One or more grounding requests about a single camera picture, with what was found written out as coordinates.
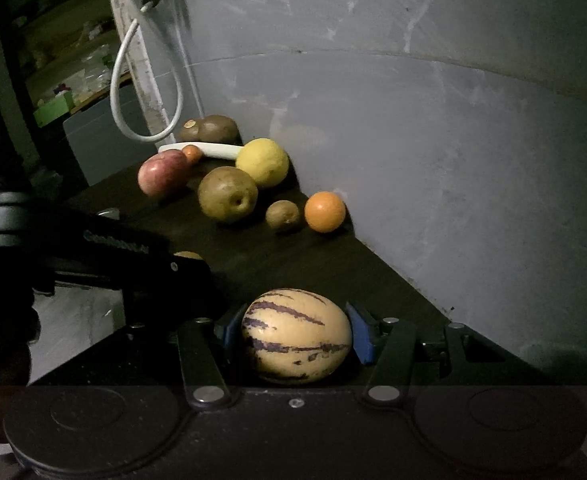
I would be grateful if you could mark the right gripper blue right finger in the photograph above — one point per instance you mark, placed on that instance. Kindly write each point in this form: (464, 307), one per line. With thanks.
(365, 334)

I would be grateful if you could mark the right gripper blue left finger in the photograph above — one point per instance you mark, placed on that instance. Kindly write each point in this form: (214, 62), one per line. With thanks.
(233, 329)

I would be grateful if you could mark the striped pepino melon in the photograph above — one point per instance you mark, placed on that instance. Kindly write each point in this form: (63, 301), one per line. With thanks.
(296, 336)

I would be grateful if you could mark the small brown kiwi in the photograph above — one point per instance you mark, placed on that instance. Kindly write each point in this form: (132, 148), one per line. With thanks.
(282, 213)

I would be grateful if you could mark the green-brown pear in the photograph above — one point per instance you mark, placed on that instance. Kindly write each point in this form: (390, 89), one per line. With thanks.
(227, 193)

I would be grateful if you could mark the red apple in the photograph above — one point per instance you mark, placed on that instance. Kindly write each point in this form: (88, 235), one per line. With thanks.
(162, 172)

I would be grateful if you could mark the yellow lemon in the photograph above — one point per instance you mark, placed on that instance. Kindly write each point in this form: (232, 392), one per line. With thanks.
(265, 162)

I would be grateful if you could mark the small orange tangerine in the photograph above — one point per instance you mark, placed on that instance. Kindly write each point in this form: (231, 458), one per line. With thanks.
(192, 154)

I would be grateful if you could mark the green box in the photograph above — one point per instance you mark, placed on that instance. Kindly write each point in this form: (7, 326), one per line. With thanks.
(59, 106)

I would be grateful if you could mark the orange fruit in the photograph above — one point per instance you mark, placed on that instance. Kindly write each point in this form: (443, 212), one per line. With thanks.
(324, 212)

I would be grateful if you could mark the white leek stalk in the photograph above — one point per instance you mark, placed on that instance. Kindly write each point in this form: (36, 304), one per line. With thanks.
(212, 150)

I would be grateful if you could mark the kiwi with sticker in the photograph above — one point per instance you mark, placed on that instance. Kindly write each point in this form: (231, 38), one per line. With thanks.
(189, 131)

